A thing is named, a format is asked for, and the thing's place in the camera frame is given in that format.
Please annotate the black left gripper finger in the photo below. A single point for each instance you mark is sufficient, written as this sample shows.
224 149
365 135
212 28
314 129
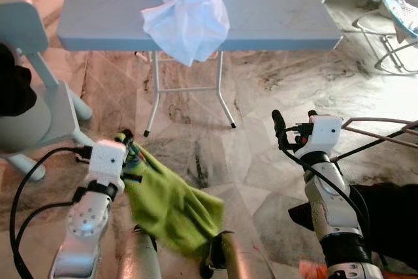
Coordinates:
128 137

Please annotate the lime green garment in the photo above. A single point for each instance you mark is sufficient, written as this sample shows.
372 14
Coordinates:
170 207

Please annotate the white shirt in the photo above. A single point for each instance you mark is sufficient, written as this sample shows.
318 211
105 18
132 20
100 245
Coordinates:
189 24

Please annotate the clear plastic clothes hanger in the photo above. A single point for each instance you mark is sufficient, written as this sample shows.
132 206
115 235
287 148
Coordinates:
385 119

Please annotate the light blue chair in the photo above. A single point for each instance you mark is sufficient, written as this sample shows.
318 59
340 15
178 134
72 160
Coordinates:
23 27

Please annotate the black metal clothes rack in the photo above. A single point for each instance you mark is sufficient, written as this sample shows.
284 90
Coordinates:
366 148

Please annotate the grey right robot leg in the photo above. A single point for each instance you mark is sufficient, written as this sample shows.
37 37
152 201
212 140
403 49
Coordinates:
238 259

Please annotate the patterned baby bouncer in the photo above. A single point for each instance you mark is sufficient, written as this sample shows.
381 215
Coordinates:
401 14

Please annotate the blue-grey folding table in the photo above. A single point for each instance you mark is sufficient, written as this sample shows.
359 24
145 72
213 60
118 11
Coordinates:
274 11

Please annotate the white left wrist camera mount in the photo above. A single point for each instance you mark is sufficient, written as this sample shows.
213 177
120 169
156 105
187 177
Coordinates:
106 160

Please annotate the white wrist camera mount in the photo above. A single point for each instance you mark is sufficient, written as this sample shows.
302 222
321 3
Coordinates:
325 134
106 160

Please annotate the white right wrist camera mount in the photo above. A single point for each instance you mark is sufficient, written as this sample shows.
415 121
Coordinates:
325 134

